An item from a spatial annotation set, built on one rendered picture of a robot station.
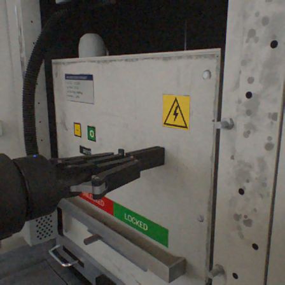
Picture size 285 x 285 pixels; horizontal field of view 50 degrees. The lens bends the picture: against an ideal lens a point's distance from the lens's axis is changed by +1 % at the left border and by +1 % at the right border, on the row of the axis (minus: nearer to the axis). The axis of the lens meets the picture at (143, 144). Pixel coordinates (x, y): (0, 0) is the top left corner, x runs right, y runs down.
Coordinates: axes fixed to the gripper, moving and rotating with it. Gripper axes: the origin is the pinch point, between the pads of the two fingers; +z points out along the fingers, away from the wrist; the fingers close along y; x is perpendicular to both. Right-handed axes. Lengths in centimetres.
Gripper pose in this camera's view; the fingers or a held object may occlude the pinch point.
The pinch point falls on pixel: (145, 158)
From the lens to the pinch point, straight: 48.7
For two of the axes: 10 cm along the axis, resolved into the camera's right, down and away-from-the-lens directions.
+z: 7.5, -1.5, 6.5
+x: 0.0, -9.7, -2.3
